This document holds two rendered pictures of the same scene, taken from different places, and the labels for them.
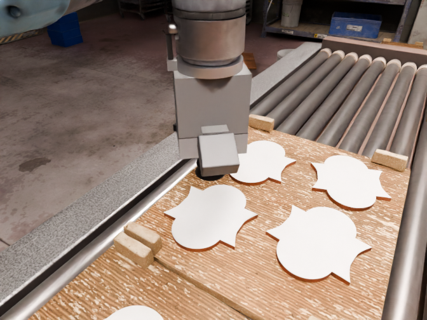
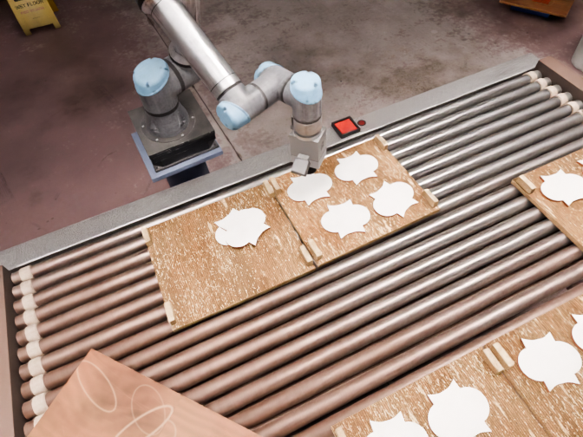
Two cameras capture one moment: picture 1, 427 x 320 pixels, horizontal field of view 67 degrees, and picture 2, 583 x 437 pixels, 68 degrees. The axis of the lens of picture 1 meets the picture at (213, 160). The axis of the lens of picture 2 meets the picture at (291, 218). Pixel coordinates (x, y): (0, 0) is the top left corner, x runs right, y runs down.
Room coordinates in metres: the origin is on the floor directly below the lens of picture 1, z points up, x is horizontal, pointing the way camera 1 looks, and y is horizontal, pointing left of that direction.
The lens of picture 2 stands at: (-0.37, -0.46, 1.98)
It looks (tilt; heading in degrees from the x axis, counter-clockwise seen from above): 54 degrees down; 37
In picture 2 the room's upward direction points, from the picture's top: 6 degrees counter-clockwise
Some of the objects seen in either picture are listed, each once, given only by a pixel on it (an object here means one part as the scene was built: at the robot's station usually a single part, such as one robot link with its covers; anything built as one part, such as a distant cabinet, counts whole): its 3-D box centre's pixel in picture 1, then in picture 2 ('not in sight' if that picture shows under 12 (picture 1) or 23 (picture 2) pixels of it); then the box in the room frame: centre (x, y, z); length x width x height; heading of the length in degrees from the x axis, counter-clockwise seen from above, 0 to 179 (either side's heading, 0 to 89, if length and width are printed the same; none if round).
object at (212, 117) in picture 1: (210, 111); (304, 148); (0.33, 0.00, 1.13); 0.12 x 0.09 x 0.16; 9
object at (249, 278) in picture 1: (282, 202); (350, 195); (0.40, -0.12, 0.93); 0.41 x 0.35 x 0.02; 148
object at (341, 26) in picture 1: (354, 24); not in sight; (4.64, -1.93, 0.25); 0.62 x 0.42 x 0.22; 68
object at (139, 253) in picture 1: (133, 249); (268, 189); (0.28, 0.11, 0.95); 0.06 x 0.02 x 0.03; 57
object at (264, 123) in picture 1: (260, 122); (381, 141); (0.64, -0.11, 0.95); 0.06 x 0.02 x 0.03; 58
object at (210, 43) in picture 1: (206, 35); (306, 121); (0.36, 0.01, 1.21); 0.08 x 0.08 x 0.05
